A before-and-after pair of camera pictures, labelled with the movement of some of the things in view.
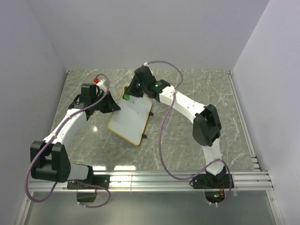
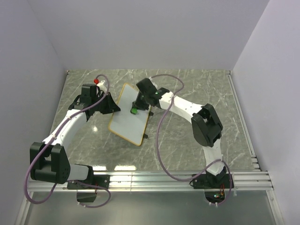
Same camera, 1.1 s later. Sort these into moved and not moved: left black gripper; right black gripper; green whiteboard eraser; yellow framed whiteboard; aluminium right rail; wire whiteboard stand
Moved: green whiteboard eraser; right black gripper
Not moved: left black gripper; aluminium right rail; wire whiteboard stand; yellow framed whiteboard
